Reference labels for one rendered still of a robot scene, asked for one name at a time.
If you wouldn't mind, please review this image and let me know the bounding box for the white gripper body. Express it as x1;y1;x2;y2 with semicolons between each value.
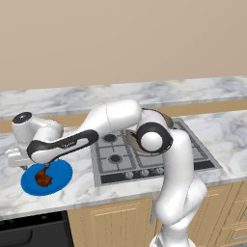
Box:
7;148;35;169

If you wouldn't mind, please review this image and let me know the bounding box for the blue round plate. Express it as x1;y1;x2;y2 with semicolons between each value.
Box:
20;159;74;197

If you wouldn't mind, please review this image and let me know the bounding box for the black dishwasher front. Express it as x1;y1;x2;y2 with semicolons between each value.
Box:
0;210;75;247

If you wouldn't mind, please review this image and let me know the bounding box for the grey gas hob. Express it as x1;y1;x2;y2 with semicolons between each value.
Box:
89;117;223;188

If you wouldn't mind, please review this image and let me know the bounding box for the light wood cupboard door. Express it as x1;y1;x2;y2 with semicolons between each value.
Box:
188;182;235;247
67;196;158;247

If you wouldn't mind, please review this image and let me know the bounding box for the grey cupboard door handle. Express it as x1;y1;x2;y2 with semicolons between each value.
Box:
149;200;157;225

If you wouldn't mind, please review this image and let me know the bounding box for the grey drawer handle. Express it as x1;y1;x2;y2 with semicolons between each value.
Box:
231;234;247;242

